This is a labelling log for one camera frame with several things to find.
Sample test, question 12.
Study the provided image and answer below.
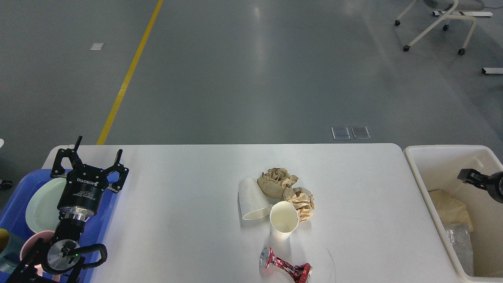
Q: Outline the white chair base left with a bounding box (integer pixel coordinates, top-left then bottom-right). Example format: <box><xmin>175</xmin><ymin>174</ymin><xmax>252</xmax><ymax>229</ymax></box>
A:
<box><xmin>0</xmin><ymin>179</ymin><xmax>13</xmax><ymax>191</ymax></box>

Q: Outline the brown paper bag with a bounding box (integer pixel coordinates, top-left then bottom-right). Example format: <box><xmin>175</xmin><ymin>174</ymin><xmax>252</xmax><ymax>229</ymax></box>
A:
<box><xmin>429</xmin><ymin>190</ymin><xmax>474</xmax><ymax>232</ymax></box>

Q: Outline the upright white paper cup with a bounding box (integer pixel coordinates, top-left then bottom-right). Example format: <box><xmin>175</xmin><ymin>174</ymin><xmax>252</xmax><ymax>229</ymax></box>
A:
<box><xmin>270</xmin><ymin>201</ymin><xmax>299</xmax><ymax>241</ymax></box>

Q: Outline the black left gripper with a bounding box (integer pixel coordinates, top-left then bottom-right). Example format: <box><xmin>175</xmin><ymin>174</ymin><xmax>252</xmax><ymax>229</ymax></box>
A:
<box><xmin>50</xmin><ymin>136</ymin><xmax>129</xmax><ymax>217</ymax></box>

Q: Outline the brown paper ball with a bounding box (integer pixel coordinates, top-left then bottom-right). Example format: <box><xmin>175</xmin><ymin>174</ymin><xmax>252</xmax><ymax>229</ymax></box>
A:
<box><xmin>257</xmin><ymin>168</ymin><xmax>299</xmax><ymax>198</ymax></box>

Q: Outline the light green plate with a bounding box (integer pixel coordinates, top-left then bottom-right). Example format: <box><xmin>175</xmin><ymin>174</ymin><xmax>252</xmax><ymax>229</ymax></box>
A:
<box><xmin>25</xmin><ymin>178</ymin><xmax>66</xmax><ymax>233</ymax></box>

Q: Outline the white table foot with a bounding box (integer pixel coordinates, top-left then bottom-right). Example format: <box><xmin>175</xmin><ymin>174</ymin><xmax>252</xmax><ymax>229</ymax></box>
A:
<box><xmin>481</xmin><ymin>67</ymin><xmax>503</xmax><ymax>75</ymax></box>

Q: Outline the dark teal mug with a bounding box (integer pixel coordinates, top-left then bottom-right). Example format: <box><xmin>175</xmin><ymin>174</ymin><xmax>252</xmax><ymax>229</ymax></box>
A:
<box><xmin>0</xmin><ymin>228</ymin><xmax>25</xmax><ymax>274</ymax></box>

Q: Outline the aluminium foil tray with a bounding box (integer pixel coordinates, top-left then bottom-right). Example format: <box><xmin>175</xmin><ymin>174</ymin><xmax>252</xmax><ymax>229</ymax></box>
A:
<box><xmin>444</xmin><ymin>223</ymin><xmax>474</xmax><ymax>276</ymax></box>

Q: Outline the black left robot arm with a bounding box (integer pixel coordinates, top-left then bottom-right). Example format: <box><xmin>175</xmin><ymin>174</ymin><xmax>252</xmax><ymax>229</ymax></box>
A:
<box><xmin>6</xmin><ymin>136</ymin><xmax>129</xmax><ymax>283</ymax></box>

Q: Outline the right floor outlet cover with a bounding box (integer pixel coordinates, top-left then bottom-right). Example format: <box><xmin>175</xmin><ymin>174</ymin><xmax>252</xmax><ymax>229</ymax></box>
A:
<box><xmin>351</xmin><ymin>127</ymin><xmax>371</xmax><ymax>139</ymax></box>

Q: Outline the white office chair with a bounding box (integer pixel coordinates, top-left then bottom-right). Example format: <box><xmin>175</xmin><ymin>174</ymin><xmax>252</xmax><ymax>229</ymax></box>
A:
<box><xmin>402</xmin><ymin>0</ymin><xmax>485</xmax><ymax>55</ymax></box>

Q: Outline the floor outlet cover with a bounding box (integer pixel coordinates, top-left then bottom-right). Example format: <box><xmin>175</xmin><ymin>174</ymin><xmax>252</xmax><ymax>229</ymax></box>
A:
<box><xmin>351</xmin><ymin>127</ymin><xmax>371</xmax><ymax>139</ymax></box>
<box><xmin>332</xmin><ymin>127</ymin><xmax>351</xmax><ymax>140</ymax></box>

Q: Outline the blue plastic tray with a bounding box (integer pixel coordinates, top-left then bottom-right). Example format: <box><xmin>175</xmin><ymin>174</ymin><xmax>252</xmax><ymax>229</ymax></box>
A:
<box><xmin>0</xmin><ymin>169</ymin><xmax>122</xmax><ymax>281</ymax></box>

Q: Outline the tipped white paper cup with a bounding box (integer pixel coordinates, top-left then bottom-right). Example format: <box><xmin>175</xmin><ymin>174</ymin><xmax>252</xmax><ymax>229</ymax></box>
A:
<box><xmin>238</xmin><ymin>178</ymin><xmax>272</xmax><ymax>221</ymax></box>

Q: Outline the crushed red can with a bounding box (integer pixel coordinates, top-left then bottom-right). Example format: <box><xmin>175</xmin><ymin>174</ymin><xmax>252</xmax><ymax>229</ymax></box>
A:
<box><xmin>259</xmin><ymin>247</ymin><xmax>312</xmax><ymax>283</ymax></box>

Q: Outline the beige plastic bin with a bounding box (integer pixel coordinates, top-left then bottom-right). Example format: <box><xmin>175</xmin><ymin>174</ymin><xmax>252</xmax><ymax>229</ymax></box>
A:
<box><xmin>404</xmin><ymin>145</ymin><xmax>503</xmax><ymax>283</ymax></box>

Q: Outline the left floor outlet cover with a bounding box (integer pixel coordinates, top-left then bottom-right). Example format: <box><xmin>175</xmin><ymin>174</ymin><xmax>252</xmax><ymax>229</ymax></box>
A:
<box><xmin>332</xmin><ymin>127</ymin><xmax>351</xmax><ymax>140</ymax></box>

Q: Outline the pink mug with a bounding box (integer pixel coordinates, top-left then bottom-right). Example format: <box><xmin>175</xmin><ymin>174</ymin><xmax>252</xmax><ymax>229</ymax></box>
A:
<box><xmin>19</xmin><ymin>230</ymin><xmax>61</xmax><ymax>283</ymax></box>

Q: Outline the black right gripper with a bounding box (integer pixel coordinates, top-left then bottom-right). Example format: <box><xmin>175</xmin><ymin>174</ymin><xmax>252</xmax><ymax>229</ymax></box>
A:
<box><xmin>457</xmin><ymin>169</ymin><xmax>503</xmax><ymax>204</ymax></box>

